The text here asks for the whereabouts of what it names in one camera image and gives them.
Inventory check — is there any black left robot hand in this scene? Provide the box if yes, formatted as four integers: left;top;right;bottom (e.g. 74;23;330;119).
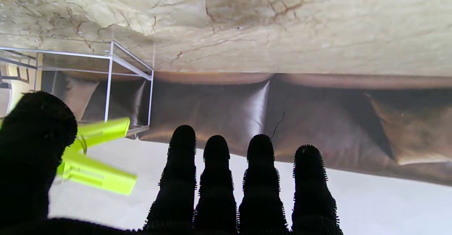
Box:
0;91;344;235

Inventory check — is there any lime green sealing clip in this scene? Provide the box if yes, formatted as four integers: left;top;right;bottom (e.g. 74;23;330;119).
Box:
56;117;137;195

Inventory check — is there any brown leather cushion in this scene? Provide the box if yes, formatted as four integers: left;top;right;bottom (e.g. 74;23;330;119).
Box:
63;77;100;122

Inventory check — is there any dark framed wooden chair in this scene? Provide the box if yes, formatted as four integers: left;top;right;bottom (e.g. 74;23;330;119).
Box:
0;50;39;117

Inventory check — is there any long brown leather sofa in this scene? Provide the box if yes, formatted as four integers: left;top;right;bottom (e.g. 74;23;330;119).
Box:
41;71;452;186

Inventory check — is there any wooden table white metal frame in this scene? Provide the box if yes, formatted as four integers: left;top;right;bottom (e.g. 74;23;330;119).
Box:
0;40;155;138

